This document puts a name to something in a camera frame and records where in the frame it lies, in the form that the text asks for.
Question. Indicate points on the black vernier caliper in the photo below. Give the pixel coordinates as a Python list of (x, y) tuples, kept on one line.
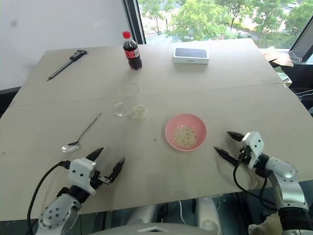
[(67, 64)]

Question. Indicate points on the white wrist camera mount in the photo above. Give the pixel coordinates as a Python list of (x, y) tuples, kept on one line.
[(254, 144), (80, 172)]

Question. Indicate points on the brown cardboard sheet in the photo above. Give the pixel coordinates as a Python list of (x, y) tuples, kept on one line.
[(277, 57)]

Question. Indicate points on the silver robot torso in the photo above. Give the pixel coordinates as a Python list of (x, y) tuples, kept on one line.
[(151, 220)]

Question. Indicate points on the metal spoon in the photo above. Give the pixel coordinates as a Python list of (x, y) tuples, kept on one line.
[(83, 132)]

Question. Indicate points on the clear dish with oats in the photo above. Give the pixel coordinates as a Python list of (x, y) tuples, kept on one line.
[(119, 109)]

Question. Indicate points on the clear round glass lid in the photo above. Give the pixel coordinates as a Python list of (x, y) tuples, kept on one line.
[(127, 90)]

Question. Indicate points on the black window frame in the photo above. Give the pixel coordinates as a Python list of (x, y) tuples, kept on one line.
[(135, 19)]

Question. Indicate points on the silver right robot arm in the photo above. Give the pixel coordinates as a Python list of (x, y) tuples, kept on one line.
[(288, 181)]

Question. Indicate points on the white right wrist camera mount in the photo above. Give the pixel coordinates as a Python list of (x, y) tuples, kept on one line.
[(254, 144)]

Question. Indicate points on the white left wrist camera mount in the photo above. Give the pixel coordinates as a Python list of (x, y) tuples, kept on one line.
[(80, 172)]

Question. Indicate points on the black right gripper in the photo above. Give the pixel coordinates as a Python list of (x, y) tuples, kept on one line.
[(245, 152)]

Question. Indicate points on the beige cloth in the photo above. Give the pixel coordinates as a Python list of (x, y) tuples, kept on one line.
[(266, 224)]

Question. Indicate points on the white phone box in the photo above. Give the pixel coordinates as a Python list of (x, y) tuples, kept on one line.
[(191, 55)]

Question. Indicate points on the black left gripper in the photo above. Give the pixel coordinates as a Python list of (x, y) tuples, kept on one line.
[(96, 180)]

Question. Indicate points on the cola bottle with red cap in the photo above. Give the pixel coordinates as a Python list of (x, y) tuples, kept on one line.
[(132, 52)]

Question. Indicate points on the pink bowl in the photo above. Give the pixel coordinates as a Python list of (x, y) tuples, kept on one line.
[(193, 124)]

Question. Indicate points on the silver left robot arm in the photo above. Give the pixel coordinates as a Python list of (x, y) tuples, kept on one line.
[(58, 210)]

